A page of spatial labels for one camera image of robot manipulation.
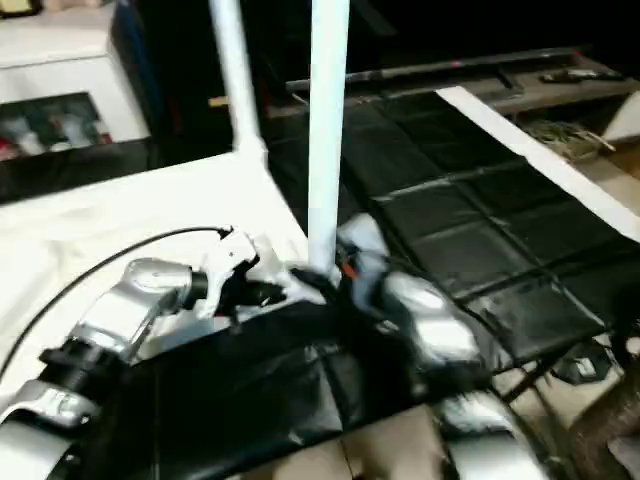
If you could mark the white plastic table leg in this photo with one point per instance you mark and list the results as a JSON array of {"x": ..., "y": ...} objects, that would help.
[
  {"x": 327, "y": 125},
  {"x": 237, "y": 75}
]

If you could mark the white plastic table top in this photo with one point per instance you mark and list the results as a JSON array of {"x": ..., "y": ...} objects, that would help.
[{"x": 100, "y": 225}]

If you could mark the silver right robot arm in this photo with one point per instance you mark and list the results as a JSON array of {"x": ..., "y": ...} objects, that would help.
[{"x": 430, "y": 310}]

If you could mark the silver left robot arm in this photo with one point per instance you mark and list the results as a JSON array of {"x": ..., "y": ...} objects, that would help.
[{"x": 130, "y": 300}]

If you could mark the black work mat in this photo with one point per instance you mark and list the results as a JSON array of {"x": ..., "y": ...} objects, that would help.
[{"x": 475, "y": 225}]

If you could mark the small tan label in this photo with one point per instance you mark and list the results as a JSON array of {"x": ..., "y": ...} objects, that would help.
[{"x": 217, "y": 102}]

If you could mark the white canister red base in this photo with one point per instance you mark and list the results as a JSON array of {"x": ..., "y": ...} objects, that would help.
[{"x": 103, "y": 137}]

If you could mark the white flat strip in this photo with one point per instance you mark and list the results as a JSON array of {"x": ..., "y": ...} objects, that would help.
[{"x": 525, "y": 150}]

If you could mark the black tripod stand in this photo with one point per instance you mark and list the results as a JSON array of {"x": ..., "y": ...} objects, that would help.
[{"x": 580, "y": 367}]

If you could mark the brown straw bundle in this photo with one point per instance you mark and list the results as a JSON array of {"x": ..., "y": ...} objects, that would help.
[{"x": 565, "y": 137}]

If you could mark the white glass-door cabinet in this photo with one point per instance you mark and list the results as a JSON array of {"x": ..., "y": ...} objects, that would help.
[{"x": 60, "y": 65}]

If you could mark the black remote control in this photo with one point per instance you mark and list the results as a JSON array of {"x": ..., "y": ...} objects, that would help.
[{"x": 580, "y": 76}]

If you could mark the white angled panel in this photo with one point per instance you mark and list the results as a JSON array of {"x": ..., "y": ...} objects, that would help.
[{"x": 625, "y": 120}]

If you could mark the dark framed gold plaque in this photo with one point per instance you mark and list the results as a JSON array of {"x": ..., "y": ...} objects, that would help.
[{"x": 20, "y": 7}]

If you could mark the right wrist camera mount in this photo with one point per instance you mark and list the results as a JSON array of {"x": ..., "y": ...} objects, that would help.
[{"x": 365, "y": 235}]

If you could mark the black metal rail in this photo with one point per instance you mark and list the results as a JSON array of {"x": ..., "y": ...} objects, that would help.
[{"x": 425, "y": 70}]

